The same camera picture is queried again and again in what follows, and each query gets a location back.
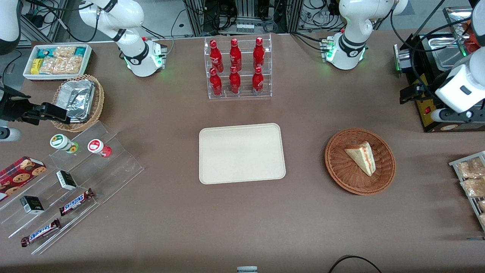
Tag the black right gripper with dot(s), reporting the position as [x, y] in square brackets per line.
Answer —
[11, 107]

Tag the triangular sandwich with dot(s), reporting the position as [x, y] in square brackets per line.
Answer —
[362, 157]

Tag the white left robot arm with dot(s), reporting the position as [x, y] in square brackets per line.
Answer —
[350, 22]

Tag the light tan wicker basket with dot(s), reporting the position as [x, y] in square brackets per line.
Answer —
[99, 98]

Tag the brown round wicker basket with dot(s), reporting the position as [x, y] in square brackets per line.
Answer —
[341, 163]

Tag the cream plastic serving tray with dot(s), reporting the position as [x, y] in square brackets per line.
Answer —
[242, 153]

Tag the black steel countertop appliance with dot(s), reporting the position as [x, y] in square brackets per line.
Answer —
[420, 113]

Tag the aluminium foil container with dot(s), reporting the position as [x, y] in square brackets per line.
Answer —
[77, 98]

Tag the green lid white cup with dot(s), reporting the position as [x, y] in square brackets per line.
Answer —
[60, 141]

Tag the clear bag of nuts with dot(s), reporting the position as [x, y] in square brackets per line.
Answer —
[64, 51]
[62, 65]

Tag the yellow snack packet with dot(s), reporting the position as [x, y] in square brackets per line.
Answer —
[36, 66]

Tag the red lid white cup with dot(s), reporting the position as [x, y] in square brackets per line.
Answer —
[96, 146]

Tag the white rectangular snack bin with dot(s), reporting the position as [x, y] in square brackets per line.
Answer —
[88, 64]

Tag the teal snack packet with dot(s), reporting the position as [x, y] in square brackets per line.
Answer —
[80, 51]
[44, 53]

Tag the small black carton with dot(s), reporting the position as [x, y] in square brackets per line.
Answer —
[66, 180]
[32, 204]

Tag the red cookie box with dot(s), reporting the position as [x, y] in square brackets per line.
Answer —
[17, 178]

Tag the clear acrylic stepped stand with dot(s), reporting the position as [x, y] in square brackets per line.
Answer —
[113, 167]

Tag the Snickers chocolate bar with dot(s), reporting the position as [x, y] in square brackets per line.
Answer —
[39, 233]
[75, 203]

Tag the clear bag of pastry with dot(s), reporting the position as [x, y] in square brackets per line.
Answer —
[473, 187]
[482, 220]
[470, 168]
[482, 206]

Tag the red cola bottle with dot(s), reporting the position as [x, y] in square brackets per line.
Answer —
[235, 82]
[235, 55]
[216, 84]
[216, 57]
[257, 82]
[258, 53]

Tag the clear acrylic bottle rack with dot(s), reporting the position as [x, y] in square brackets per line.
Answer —
[246, 57]

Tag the white power strip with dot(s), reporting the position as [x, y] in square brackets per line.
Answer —
[245, 27]

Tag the small grey metal object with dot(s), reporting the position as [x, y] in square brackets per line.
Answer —
[247, 270]

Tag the aluminium profile frame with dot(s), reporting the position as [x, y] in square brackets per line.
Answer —
[197, 17]

